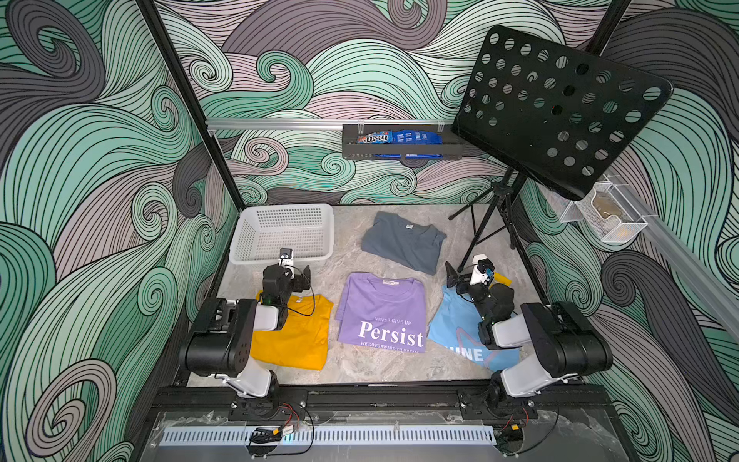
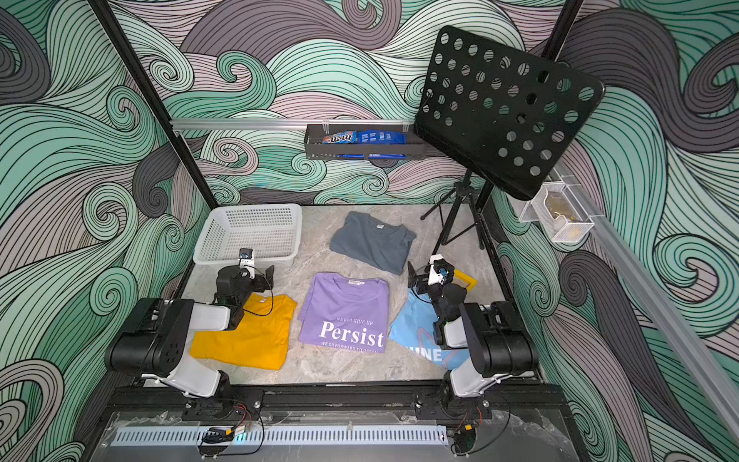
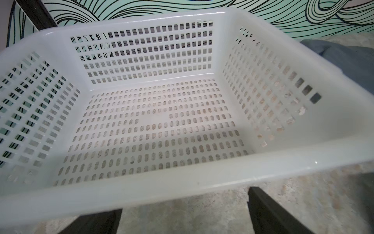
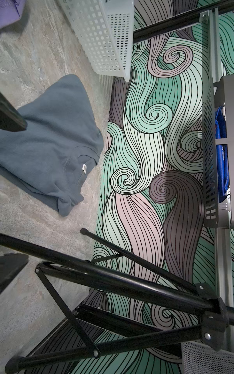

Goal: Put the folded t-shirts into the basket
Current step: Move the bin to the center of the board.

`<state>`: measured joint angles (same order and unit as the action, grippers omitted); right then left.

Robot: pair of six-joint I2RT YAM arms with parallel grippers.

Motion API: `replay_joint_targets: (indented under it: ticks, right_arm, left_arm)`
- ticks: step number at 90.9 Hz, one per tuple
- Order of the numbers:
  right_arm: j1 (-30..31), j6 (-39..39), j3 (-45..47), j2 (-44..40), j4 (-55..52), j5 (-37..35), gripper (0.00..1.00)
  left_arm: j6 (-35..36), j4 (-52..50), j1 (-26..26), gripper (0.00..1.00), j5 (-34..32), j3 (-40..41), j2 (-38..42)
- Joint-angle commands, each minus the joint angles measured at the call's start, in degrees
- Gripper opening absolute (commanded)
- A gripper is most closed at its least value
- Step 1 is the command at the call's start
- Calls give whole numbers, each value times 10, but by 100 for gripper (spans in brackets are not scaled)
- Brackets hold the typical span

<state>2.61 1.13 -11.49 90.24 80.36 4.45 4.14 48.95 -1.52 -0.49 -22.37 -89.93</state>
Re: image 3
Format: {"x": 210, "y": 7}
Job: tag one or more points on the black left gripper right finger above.
{"x": 269, "y": 217}

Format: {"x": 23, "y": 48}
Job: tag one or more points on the black vertical frame post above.
{"x": 37, "y": 13}

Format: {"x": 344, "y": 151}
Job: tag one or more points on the grey t-shirt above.
{"x": 356, "y": 62}

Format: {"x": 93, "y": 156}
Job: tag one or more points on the white plastic laundry basket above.
{"x": 125, "y": 112}

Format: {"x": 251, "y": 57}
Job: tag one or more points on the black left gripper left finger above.
{"x": 99, "y": 223}

